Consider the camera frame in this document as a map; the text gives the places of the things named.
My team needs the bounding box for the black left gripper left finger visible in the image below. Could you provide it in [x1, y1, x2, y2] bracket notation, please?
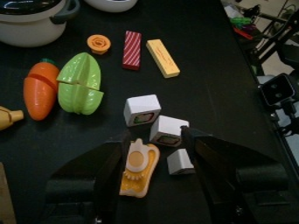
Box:
[91, 129, 133, 224]

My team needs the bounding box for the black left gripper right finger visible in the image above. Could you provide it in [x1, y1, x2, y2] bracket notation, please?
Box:
[181, 125, 258, 224]

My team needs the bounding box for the white toy cooking pot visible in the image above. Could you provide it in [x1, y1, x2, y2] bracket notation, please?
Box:
[0, 0, 82, 48]

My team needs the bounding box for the black glass pot lid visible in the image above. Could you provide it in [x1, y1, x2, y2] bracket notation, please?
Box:
[0, 0, 70, 16]

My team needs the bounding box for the small white sushi cube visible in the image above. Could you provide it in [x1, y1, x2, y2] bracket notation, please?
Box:
[166, 148, 197, 176]

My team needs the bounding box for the yellow toy egg slicer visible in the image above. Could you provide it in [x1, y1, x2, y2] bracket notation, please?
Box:
[118, 137, 162, 199]

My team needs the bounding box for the medium white sushi cube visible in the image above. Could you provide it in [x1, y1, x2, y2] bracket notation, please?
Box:
[149, 115, 191, 148]

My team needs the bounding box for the large white sushi cube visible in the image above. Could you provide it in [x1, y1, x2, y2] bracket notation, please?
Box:
[123, 94, 163, 128]

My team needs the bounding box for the wooden board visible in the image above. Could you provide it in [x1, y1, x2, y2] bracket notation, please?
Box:
[0, 162, 18, 224]

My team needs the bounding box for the green toy leafy vegetable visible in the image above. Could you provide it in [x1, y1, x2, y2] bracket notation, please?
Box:
[57, 52, 106, 116]

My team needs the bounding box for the yellow toy fruit piece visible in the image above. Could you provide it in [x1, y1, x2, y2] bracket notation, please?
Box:
[0, 105, 25, 131]

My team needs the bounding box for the orange toy carrot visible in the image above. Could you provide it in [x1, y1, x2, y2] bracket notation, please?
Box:
[23, 58, 62, 122]

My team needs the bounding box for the yellow wooden block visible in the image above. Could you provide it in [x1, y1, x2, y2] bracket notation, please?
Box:
[145, 38, 182, 79]

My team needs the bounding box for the red white striped block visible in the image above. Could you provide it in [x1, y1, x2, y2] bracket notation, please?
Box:
[122, 30, 143, 72]

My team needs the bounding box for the orange round toy slice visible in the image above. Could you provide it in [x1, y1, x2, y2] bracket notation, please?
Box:
[87, 34, 113, 56]

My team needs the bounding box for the green toy pile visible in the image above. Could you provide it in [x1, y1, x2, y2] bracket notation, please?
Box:
[230, 16, 254, 27]

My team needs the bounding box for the white round bowl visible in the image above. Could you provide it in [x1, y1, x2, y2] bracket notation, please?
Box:
[83, 0, 139, 13]

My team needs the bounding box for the black camera on stand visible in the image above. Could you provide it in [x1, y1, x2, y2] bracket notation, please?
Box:
[258, 73, 299, 108]

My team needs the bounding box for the black metal stand frame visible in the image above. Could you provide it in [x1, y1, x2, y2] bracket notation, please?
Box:
[249, 8, 299, 77]

